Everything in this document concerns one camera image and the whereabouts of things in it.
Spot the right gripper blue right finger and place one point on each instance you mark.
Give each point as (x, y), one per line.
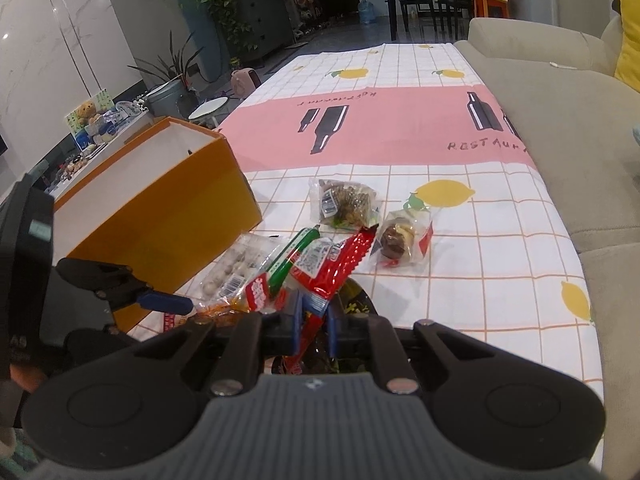
(333, 321)

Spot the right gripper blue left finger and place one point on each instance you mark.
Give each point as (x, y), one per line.
(297, 300)

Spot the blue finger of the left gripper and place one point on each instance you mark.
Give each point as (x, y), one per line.
(165, 303)

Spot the dark round snack packet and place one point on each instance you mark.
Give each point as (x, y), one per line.
(353, 300)

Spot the red snack packet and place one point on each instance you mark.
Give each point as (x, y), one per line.
(324, 266)

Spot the white balls snack bag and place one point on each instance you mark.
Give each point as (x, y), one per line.
(224, 284)

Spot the brown nut snack bag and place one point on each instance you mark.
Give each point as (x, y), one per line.
(343, 205)

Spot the green sausage stick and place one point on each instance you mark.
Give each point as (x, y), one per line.
(282, 264)

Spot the orange cardboard box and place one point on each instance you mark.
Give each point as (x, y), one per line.
(166, 204)

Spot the chocolate ball snack bag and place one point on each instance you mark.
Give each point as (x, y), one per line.
(404, 238)

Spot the teddy bear toy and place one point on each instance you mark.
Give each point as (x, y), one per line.
(87, 113)

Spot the white round stool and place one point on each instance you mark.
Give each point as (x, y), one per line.
(205, 114)

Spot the grey plant pot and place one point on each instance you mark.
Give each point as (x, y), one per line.
(164, 100)

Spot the checkered pink lemon tablecloth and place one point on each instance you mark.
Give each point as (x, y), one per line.
(415, 123)

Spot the pink small heater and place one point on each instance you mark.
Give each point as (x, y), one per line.
(244, 82)

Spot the blue water bottle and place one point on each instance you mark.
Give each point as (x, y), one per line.
(366, 12)

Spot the dark green cabinet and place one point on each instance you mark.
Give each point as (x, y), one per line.
(270, 27)

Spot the dark dining table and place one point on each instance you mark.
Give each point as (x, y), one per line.
(449, 17)

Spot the beige sofa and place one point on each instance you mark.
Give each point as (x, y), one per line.
(557, 87)

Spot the orange stool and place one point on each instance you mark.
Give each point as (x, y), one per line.
(492, 9)

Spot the yellow cushion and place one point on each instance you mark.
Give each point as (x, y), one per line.
(627, 67)

